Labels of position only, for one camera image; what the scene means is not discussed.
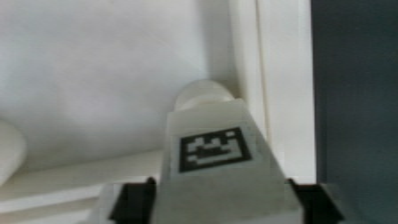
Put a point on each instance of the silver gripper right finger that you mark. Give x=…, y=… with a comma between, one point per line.
x=320, y=208

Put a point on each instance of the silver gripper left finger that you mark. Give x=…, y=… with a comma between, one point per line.
x=131, y=206

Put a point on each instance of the white leg tagged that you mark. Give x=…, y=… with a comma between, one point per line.
x=222, y=184

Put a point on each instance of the white U-shaped fence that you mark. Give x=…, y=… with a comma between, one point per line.
x=286, y=52

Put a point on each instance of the white square tabletop part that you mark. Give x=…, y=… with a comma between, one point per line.
x=98, y=58

